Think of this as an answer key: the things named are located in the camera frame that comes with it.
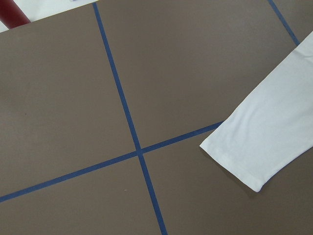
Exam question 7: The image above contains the white printed t-shirt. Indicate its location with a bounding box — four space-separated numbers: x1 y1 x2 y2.
200 35 313 192

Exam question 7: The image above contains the dark red bottle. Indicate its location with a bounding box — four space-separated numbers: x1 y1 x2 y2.
0 0 31 29

